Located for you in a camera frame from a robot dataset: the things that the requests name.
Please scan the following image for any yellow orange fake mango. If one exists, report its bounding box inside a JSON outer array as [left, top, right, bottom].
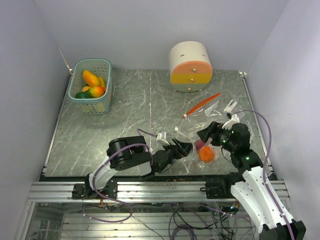
[[82, 70, 100, 87]]

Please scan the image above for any yellow fake bell pepper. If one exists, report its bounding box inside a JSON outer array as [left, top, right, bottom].
[[98, 77, 106, 87]]

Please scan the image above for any teal plastic basket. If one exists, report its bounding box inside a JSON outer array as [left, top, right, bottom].
[[67, 58, 112, 115]]

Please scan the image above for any orange green fake mango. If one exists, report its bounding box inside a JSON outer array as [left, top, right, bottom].
[[88, 86, 106, 98]]

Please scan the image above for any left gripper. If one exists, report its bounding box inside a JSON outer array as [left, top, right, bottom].
[[161, 139, 194, 164]]

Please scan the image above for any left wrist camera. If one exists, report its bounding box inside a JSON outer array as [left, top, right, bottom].
[[156, 131, 169, 146]]

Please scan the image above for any dark green fake avocado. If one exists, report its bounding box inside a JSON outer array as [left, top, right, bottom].
[[75, 91, 92, 99]]

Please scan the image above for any small white plastic clip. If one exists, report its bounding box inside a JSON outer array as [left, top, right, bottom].
[[223, 99, 238, 113]]

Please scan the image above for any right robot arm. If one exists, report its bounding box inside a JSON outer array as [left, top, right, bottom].
[[196, 121, 306, 240]]

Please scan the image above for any polka dot zip bag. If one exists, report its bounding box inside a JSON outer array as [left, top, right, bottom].
[[172, 118, 223, 175]]

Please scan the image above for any round mini drawer cabinet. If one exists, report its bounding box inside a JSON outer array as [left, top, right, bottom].
[[169, 41, 213, 93]]

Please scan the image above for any peach coloured fake fruit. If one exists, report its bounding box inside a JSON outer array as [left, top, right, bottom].
[[81, 86, 91, 92]]

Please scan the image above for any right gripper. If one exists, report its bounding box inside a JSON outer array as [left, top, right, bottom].
[[196, 120, 237, 153]]

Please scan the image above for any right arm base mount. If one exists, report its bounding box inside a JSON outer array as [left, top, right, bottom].
[[199, 172, 243, 199]]

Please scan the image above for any clear red-zip bag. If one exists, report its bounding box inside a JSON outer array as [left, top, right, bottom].
[[181, 92, 247, 126]]

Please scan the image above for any purple fake fruit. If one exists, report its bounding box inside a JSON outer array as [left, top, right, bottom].
[[194, 139, 206, 151]]

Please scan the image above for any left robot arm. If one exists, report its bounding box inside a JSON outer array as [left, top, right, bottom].
[[84, 135, 194, 199]]

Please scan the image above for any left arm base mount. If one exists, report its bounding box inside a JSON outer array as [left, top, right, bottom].
[[71, 180, 118, 200]]

